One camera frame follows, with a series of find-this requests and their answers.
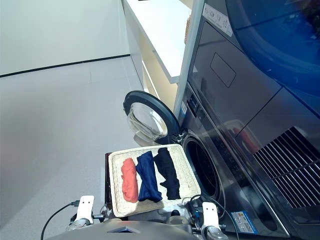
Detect orange cloth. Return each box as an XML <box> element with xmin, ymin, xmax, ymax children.
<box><xmin>121</xmin><ymin>157</ymin><xmax>139</xmax><ymax>203</ymax></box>

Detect blue cloth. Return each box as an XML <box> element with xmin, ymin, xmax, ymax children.
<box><xmin>136</xmin><ymin>151</ymin><xmax>163</xmax><ymax>203</ymax></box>

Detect black cloth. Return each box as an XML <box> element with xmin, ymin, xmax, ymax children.
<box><xmin>152</xmin><ymin>147</ymin><xmax>182</xmax><ymax>200</ymax></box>

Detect pale woven basket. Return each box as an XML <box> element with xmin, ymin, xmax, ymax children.
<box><xmin>108</xmin><ymin>143</ymin><xmax>202</xmax><ymax>218</ymax></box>

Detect round glass washing machine door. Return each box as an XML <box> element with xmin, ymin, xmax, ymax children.
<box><xmin>122</xmin><ymin>90</ymin><xmax>185</xmax><ymax>147</ymax></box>

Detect silver robot torso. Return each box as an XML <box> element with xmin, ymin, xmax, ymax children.
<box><xmin>46</xmin><ymin>217</ymin><xmax>201</xmax><ymax>240</ymax></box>

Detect silver robot leg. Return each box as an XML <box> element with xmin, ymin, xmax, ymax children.
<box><xmin>158</xmin><ymin>208</ymin><xmax>192</xmax><ymax>227</ymax></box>

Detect blue energy label sticker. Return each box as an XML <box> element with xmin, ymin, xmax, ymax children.
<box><xmin>231</xmin><ymin>211</ymin><xmax>258</xmax><ymax>235</ymax></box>

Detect white shelf unit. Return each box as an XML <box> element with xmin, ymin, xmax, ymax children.
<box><xmin>121</xmin><ymin>0</ymin><xmax>193</xmax><ymax>101</ymax></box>

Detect brown woven object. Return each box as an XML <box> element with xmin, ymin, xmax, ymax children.
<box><xmin>184</xmin><ymin>14</ymin><xmax>193</xmax><ymax>45</ymax></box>

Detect white label on dryer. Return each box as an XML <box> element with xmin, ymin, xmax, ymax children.
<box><xmin>202</xmin><ymin>2</ymin><xmax>233</xmax><ymax>36</ymax></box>

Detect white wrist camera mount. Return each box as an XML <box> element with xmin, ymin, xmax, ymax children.
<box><xmin>76</xmin><ymin>195</ymin><xmax>95</xmax><ymax>225</ymax></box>
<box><xmin>201</xmin><ymin>201</ymin><xmax>220</xmax><ymax>227</ymax></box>

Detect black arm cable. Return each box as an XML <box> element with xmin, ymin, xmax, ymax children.
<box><xmin>40</xmin><ymin>199</ymin><xmax>81</xmax><ymax>240</ymax></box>
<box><xmin>189</xmin><ymin>194</ymin><xmax>240</xmax><ymax>240</ymax></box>

